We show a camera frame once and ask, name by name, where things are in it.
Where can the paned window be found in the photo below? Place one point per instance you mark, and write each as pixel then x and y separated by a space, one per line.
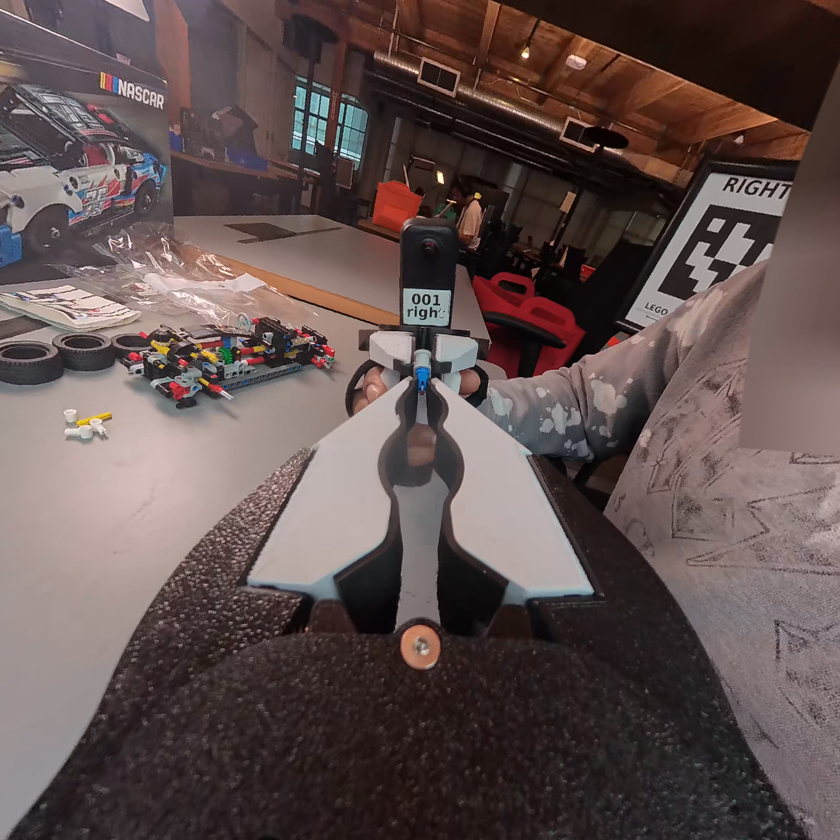
pixel 315 118

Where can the yellow toy axle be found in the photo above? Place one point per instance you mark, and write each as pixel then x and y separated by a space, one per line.
pixel 98 417

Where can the wooden workbench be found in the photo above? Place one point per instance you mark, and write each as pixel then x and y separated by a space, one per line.
pixel 216 164

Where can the black toy tire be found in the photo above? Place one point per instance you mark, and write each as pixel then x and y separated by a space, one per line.
pixel 121 348
pixel 13 371
pixel 65 361

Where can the blue storage bins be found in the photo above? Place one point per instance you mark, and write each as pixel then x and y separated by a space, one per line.
pixel 249 159

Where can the white round connector piece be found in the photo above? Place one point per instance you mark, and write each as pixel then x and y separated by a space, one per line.
pixel 422 359

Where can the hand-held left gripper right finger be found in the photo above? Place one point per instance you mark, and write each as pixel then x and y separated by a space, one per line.
pixel 518 518

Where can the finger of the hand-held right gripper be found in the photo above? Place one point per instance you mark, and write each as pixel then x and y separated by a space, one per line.
pixel 456 354
pixel 390 351

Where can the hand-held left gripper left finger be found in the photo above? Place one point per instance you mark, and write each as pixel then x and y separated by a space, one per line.
pixel 321 518

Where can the black and white marker sign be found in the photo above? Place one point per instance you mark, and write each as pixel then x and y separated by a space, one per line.
pixel 689 216

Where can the grey desk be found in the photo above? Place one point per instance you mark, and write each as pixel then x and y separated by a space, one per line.
pixel 131 525

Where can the person's right hand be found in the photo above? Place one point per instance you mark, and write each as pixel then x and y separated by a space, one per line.
pixel 371 390

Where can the grey table with wooden edge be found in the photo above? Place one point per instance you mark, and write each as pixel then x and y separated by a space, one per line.
pixel 328 256

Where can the person's right forearm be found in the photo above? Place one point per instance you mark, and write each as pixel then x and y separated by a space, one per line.
pixel 590 407

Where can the long white connector piece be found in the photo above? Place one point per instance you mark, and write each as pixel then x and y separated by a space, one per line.
pixel 82 432

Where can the brick-built toy car chassis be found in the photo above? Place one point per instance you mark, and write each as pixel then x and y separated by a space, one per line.
pixel 262 358

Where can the clear plastic bag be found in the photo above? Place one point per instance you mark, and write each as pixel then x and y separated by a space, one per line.
pixel 197 282

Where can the metal air duct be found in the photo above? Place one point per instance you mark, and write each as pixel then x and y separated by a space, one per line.
pixel 499 98

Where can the blue axle pin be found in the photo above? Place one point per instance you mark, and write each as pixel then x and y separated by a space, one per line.
pixel 422 377

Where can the orange bin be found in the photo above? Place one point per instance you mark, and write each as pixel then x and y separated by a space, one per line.
pixel 394 210

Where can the red plastic tote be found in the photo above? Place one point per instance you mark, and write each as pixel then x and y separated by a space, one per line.
pixel 558 321
pixel 489 295

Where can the black toy car box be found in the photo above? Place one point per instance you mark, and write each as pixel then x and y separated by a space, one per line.
pixel 65 164

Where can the sticker sheet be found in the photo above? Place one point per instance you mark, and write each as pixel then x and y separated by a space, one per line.
pixel 65 308

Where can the white air vent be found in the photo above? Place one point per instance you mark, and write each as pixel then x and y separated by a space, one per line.
pixel 577 134
pixel 438 75

